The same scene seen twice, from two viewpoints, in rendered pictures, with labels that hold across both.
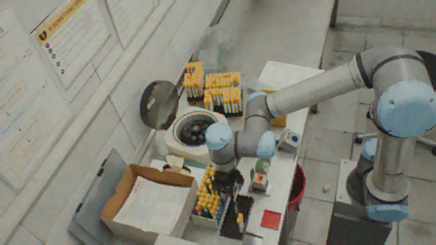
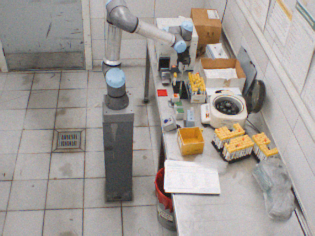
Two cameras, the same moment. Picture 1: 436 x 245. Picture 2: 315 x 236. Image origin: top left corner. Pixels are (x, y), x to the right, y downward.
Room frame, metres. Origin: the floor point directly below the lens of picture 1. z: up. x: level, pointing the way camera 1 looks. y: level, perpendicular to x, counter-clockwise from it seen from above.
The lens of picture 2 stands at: (2.32, -1.37, 2.57)
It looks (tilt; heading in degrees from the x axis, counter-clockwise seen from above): 43 degrees down; 144
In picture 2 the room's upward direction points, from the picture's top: 4 degrees clockwise
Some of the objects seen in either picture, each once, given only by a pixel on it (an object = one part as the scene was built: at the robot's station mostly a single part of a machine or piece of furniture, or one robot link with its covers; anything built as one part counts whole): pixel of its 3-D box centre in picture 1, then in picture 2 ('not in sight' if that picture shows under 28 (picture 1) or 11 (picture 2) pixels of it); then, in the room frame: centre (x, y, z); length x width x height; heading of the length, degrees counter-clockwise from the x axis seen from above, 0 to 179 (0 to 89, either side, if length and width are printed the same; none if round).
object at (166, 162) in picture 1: (178, 170); (223, 95); (0.91, 0.20, 0.92); 0.24 x 0.12 x 0.10; 63
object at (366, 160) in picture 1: (379, 161); (115, 81); (0.64, -0.49, 1.12); 0.13 x 0.12 x 0.14; 164
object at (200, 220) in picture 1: (213, 198); (195, 89); (0.75, 0.08, 0.91); 0.20 x 0.10 x 0.07; 153
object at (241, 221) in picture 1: (236, 210); (180, 84); (0.67, 0.00, 0.93); 0.17 x 0.09 x 0.11; 153
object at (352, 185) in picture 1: (371, 179); (117, 96); (0.65, -0.48, 1.00); 0.15 x 0.15 x 0.10
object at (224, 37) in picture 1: (218, 36); (281, 197); (1.74, -0.09, 0.94); 0.20 x 0.17 x 0.14; 136
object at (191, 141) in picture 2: (272, 108); (190, 141); (1.14, -0.26, 0.93); 0.13 x 0.13 x 0.10; 68
